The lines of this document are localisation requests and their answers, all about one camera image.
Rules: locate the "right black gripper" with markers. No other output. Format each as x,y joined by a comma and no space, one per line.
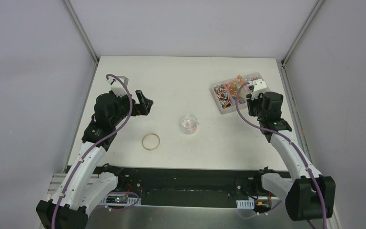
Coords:
250,102

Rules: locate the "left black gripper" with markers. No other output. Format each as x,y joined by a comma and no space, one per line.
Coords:
137,107

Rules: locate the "clear plastic scoop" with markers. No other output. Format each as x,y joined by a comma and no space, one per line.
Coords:
240,80

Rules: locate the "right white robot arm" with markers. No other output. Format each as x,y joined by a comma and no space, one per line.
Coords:
309,195

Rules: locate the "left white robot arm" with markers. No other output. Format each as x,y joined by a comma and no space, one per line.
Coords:
72,203

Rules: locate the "clear compartment candy box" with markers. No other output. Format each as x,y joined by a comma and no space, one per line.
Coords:
226,92

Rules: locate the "clear plastic jar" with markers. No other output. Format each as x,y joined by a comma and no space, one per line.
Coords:
189,124

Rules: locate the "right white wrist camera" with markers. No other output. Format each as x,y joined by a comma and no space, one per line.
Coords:
256,89

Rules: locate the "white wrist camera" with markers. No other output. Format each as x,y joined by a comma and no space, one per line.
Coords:
116,87
256,89

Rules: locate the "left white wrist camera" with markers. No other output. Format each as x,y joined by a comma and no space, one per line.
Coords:
116,87

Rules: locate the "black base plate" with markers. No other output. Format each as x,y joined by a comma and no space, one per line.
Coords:
189,187

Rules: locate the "right aluminium frame post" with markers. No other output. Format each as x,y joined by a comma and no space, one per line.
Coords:
303,30

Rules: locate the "aluminium frame post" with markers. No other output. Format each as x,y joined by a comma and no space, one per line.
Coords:
80,30
303,30

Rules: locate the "left white cable duct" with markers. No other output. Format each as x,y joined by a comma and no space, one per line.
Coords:
120,201

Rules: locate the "white cable duct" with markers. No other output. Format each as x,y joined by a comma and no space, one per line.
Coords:
120,201
245,204

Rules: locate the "right white cable duct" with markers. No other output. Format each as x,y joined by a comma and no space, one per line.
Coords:
245,204

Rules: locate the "left aluminium frame post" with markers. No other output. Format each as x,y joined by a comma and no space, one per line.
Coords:
80,30

